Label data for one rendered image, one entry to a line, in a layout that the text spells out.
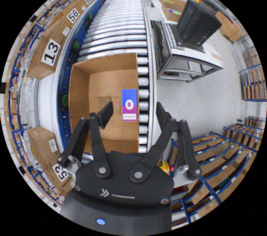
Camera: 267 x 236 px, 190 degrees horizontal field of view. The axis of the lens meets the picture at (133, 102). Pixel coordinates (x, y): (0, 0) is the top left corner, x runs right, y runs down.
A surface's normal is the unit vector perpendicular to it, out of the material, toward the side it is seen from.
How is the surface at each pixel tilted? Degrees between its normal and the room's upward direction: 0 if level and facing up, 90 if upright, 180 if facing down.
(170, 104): 0
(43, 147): 90
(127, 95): 0
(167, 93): 0
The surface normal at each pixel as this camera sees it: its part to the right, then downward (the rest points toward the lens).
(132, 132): -0.07, 0.01
